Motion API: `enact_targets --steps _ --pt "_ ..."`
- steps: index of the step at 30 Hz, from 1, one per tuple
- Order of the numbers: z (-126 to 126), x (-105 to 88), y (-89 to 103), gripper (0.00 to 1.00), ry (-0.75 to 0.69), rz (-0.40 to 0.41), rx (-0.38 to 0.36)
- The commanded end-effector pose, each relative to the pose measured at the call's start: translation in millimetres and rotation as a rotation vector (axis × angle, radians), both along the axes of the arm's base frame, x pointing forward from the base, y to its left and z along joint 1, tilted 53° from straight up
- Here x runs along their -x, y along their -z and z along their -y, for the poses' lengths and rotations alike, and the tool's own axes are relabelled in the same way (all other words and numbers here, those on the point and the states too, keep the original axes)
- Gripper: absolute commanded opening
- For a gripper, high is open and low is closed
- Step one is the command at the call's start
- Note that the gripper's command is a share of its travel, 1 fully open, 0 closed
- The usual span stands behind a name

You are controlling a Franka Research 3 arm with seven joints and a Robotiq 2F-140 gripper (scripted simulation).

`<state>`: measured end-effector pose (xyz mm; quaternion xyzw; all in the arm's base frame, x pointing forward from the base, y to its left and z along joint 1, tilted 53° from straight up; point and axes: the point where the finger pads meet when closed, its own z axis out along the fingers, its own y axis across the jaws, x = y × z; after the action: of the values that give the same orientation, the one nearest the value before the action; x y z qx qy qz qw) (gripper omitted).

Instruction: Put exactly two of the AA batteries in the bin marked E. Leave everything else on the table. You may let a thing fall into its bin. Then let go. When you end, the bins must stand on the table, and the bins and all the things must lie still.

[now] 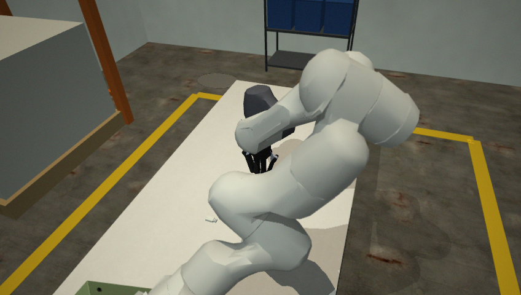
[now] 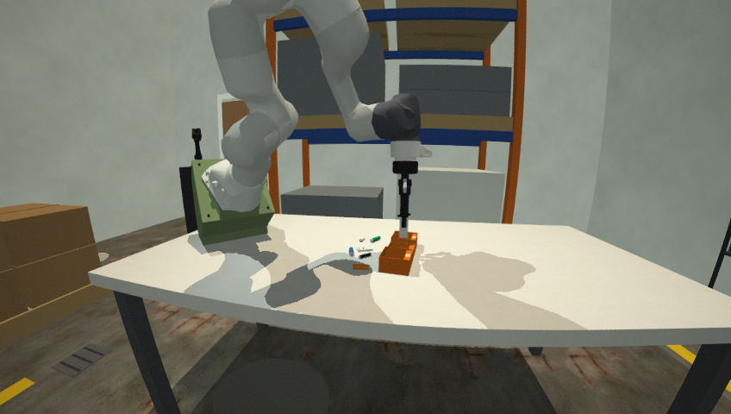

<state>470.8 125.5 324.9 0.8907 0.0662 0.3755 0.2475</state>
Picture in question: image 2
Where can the orange rack of bins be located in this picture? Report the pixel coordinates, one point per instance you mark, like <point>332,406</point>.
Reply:
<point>397,249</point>

